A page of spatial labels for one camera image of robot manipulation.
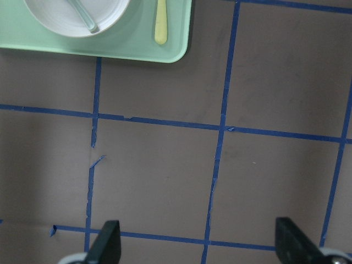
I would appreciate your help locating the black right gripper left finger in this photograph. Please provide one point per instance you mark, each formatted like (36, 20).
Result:
(107, 246)

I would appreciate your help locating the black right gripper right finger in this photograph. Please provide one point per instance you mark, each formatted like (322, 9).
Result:
(292, 246)

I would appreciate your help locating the white round plate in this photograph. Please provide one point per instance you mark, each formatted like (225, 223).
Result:
(59, 16)

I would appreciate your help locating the yellow plastic fork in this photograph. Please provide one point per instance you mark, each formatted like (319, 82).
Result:
(161, 28)

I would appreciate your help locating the pale green plastic spoon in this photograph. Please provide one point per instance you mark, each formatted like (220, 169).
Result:
(84, 15)

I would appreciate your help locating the light green plastic tray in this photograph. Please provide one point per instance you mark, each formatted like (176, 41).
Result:
(132, 37)

